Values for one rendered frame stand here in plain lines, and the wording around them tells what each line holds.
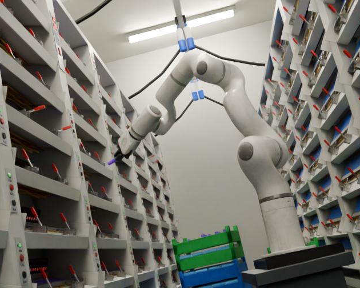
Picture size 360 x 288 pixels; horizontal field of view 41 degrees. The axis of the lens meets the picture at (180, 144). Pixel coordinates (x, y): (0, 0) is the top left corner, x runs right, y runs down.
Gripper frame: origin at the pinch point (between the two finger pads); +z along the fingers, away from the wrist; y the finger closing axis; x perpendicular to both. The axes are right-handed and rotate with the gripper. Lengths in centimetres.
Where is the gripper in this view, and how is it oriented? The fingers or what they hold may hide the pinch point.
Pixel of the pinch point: (119, 155)
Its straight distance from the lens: 234.0
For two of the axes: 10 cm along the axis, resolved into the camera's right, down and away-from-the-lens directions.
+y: 3.3, 7.2, -6.1
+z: -5.8, 6.6, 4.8
